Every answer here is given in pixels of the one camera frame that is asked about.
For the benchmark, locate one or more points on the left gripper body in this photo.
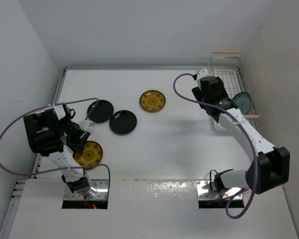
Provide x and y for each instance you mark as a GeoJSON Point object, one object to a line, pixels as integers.
{"type": "Point", "coordinates": [73, 133]}

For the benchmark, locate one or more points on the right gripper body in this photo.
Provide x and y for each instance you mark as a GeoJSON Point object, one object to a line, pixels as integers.
{"type": "Point", "coordinates": [196, 91]}

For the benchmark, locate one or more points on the yellow patterned plate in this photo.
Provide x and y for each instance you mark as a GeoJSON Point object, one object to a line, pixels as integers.
{"type": "Point", "coordinates": [152, 101]}
{"type": "Point", "coordinates": [92, 155]}

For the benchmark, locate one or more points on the blue green patterned plate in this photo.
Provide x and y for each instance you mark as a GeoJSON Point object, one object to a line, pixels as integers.
{"type": "Point", "coordinates": [244, 102]}

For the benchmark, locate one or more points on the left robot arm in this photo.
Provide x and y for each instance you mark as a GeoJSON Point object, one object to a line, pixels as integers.
{"type": "Point", "coordinates": [52, 134]}

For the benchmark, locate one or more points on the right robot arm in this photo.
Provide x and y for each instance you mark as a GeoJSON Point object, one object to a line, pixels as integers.
{"type": "Point", "coordinates": [270, 165]}

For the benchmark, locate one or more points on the black plate far left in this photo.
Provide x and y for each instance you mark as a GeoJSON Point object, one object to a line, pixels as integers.
{"type": "Point", "coordinates": [100, 111]}

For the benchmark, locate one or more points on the black plate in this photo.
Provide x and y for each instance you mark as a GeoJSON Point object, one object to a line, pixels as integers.
{"type": "Point", "coordinates": [123, 122]}
{"type": "Point", "coordinates": [100, 111]}

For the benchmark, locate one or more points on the black plate centre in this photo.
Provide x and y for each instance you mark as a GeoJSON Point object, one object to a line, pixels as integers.
{"type": "Point", "coordinates": [123, 122]}

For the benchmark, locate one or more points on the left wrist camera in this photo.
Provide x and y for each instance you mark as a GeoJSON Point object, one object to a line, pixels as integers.
{"type": "Point", "coordinates": [85, 124]}

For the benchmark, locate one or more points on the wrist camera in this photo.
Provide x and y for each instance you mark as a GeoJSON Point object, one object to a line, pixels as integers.
{"type": "Point", "coordinates": [85, 124]}
{"type": "Point", "coordinates": [202, 73]}

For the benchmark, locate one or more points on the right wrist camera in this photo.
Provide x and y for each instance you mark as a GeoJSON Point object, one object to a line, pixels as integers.
{"type": "Point", "coordinates": [202, 73]}

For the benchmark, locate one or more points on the white wire dish rack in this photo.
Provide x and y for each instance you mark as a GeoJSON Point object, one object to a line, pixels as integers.
{"type": "Point", "coordinates": [228, 67]}

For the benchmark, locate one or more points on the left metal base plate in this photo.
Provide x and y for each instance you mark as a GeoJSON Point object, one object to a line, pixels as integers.
{"type": "Point", "coordinates": [98, 192]}

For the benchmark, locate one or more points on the metal base plate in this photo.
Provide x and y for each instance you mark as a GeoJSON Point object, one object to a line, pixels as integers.
{"type": "Point", "coordinates": [98, 192]}
{"type": "Point", "coordinates": [206, 191]}

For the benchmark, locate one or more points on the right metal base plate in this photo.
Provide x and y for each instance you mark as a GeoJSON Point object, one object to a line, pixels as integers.
{"type": "Point", "coordinates": [206, 191]}

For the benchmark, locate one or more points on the aluminium table frame rail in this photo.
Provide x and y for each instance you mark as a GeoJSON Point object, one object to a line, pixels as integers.
{"type": "Point", "coordinates": [153, 170]}

